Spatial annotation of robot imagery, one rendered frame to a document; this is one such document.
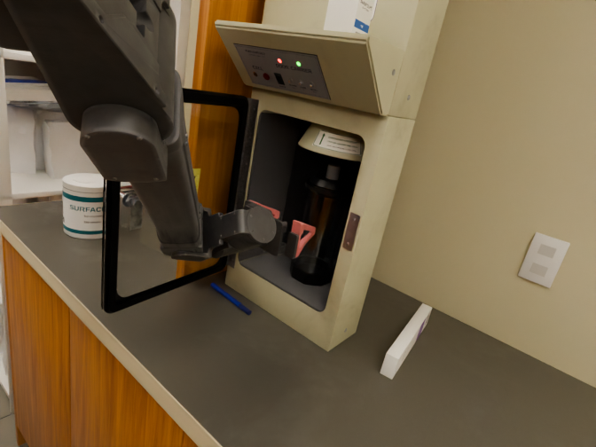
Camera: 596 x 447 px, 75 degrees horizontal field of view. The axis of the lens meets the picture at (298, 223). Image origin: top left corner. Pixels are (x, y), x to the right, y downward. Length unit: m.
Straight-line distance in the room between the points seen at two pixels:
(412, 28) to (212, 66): 0.39
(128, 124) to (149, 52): 0.04
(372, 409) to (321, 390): 0.09
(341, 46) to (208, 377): 0.57
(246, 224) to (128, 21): 0.39
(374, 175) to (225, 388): 0.44
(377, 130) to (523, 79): 0.47
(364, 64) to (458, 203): 0.58
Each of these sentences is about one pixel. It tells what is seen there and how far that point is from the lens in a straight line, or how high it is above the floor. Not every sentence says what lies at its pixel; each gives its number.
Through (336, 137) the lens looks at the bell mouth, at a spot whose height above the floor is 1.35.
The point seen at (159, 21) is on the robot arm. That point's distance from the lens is 0.27.
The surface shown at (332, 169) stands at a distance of 0.84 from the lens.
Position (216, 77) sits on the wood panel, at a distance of 0.87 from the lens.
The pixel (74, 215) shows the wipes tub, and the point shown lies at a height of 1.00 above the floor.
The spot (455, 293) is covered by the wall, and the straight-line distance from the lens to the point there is 1.14.
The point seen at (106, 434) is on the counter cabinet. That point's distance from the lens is 1.09.
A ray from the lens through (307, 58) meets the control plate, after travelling 0.67.
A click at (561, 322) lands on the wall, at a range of 1.11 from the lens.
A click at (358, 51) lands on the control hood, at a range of 0.60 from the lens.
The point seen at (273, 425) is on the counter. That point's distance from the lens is 0.68.
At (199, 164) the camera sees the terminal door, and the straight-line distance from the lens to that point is 0.78.
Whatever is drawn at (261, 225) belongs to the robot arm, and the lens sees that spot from 0.58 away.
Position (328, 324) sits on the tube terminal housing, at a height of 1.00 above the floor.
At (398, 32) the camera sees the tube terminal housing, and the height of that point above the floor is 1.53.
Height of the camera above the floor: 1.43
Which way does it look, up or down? 19 degrees down
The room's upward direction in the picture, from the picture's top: 11 degrees clockwise
